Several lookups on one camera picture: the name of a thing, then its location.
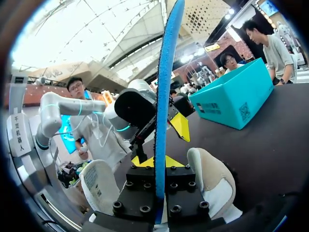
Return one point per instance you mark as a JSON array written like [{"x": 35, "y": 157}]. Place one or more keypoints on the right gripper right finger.
[{"x": 183, "y": 198}]

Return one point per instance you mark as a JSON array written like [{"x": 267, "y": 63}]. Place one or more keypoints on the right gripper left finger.
[{"x": 137, "y": 198}]

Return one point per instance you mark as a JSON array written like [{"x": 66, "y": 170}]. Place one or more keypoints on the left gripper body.
[{"x": 132, "y": 106}]

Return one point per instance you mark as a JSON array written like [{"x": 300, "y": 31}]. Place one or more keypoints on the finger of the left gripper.
[
  {"x": 141, "y": 147},
  {"x": 182, "y": 125}
]

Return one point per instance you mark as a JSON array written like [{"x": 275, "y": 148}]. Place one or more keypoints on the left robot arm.
[{"x": 50, "y": 113}]

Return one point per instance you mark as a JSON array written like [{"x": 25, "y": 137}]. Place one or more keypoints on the person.
[
  {"x": 277, "y": 55},
  {"x": 230, "y": 63},
  {"x": 101, "y": 154}
]

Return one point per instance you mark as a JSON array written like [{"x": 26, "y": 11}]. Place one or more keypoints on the teal box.
[{"x": 231, "y": 96}]

